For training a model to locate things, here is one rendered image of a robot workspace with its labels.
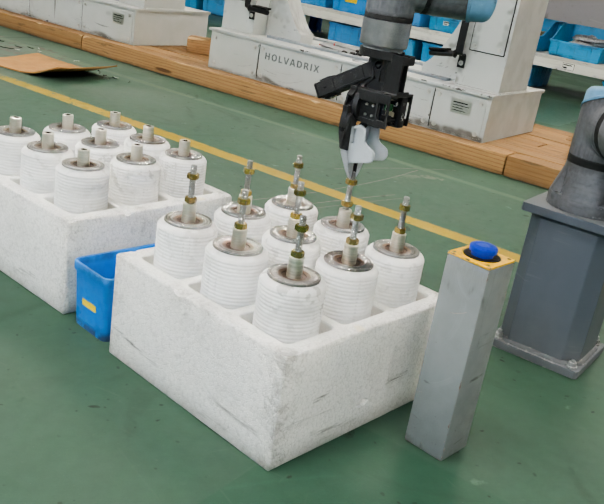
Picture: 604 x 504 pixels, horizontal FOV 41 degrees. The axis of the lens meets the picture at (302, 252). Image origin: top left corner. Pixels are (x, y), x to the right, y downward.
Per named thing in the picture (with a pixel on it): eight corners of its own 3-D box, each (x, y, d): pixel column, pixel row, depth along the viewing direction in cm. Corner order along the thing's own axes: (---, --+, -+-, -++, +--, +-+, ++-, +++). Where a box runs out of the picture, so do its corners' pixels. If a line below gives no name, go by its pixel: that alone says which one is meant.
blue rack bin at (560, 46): (565, 52, 589) (573, 23, 581) (617, 63, 570) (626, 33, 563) (544, 53, 549) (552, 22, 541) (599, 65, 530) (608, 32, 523)
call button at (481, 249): (476, 251, 116) (479, 238, 115) (500, 261, 113) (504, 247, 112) (461, 255, 113) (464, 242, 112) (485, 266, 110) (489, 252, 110)
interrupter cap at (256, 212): (213, 213, 132) (214, 209, 132) (231, 203, 139) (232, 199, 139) (255, 224, 130) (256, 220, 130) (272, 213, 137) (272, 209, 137)
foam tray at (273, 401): (273, 305, 162) (286, 221, 156) (429, 393, 138) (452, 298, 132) (108, 352, 134) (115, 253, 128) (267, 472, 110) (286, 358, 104)
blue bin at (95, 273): (198, 288, 164) (205, 233, 160) (234, 309, 157) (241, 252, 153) (67, 320, 143) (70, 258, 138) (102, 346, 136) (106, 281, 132)
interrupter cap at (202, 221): (219, 221, 129) (219, 217, 129) (200, 235, 122) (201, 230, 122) (176, 211, 131) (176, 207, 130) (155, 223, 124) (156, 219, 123)
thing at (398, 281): (335, 344, 134) (354, 244, 128) (370, 331, 141) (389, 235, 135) (380, 369, 129) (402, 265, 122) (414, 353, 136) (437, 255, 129)
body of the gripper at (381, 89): (382, 134, 123) (397, 55, 119) (337, 120, 128) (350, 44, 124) (407, 130, 129) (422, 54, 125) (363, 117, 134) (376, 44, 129)
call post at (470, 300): (429, 424, 129) (474, 245, 118) (466, 446, 124) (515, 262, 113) (403, 439, 123) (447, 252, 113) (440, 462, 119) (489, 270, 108)
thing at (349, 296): (370, 379, 125) (392, 273, 119) (317, 386, 120) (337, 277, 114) (339, 349, 133) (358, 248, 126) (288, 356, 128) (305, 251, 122)
